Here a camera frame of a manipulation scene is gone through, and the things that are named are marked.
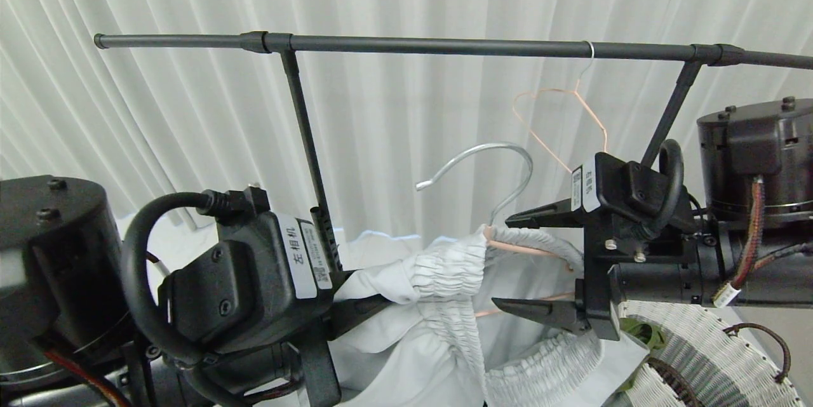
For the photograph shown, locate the pink clothes hanger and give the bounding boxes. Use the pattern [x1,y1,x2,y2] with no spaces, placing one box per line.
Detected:
[513,41,609,174]
[416,142,579,319]

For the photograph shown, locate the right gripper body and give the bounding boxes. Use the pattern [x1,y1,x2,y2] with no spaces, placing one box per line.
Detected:
[575,247,709,341]

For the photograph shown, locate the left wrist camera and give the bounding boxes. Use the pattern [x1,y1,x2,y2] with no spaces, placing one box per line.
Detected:
[159,188,344,357]

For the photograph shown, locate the white curtain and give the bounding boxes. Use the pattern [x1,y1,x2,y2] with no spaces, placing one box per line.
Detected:
[0,0,813,255]

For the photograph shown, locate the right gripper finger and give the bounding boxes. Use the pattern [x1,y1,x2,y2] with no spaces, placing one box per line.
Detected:
[505,197,589,230]
[492,297,589,333]

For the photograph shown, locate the black clothes rack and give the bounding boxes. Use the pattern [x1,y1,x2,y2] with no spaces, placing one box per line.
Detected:
[94,31,813,281]

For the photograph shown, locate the olive green garment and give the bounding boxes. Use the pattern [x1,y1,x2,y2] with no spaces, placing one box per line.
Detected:
[613,318,668,395]

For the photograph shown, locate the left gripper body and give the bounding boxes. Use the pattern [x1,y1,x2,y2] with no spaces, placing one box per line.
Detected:
[149,324,344,407]

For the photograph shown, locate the white laundry basket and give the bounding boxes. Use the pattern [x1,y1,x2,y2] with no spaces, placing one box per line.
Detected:
[619,301,804,407]

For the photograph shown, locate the pale grey shorts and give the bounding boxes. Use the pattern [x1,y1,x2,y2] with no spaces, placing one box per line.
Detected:
[327,224,652,407]

